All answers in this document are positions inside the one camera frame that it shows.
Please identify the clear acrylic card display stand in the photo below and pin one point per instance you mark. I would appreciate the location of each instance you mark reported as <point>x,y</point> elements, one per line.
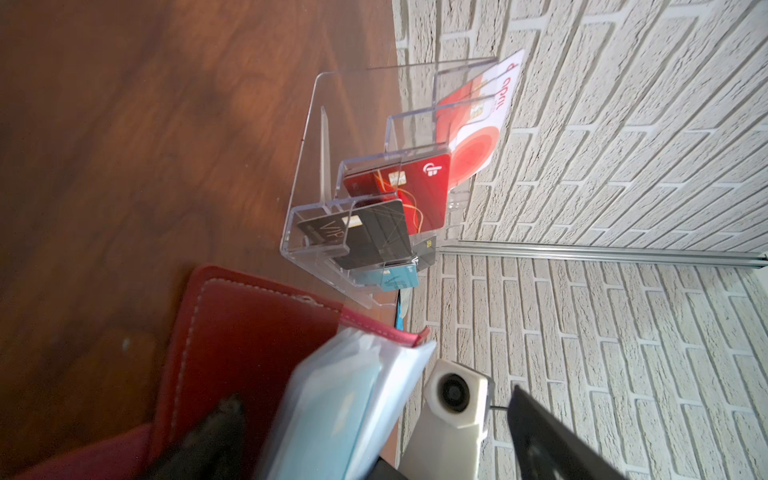
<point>364,118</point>

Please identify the grey work glove blue cuff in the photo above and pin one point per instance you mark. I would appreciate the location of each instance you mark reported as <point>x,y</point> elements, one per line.
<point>402,307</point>

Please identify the black logo Vip card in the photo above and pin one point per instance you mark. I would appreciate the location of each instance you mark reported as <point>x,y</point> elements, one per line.
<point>425,253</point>

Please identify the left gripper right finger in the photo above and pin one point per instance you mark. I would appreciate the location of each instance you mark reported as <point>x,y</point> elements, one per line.
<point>546,449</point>

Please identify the teal VIP card in stand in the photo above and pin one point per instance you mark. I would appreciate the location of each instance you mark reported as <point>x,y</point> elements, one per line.
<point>389,278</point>

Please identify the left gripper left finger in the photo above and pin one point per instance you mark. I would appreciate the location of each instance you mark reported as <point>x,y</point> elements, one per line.
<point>214,449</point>

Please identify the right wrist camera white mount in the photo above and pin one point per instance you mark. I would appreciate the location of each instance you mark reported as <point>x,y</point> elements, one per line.
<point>447,438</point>

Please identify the red leather card holder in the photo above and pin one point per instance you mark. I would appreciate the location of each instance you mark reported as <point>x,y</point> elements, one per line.
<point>235,335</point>

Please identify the red VIP card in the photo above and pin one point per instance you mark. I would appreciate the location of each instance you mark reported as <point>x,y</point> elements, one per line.
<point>422,184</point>

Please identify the red white patterned card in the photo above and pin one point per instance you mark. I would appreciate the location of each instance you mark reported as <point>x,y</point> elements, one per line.
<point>470,119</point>

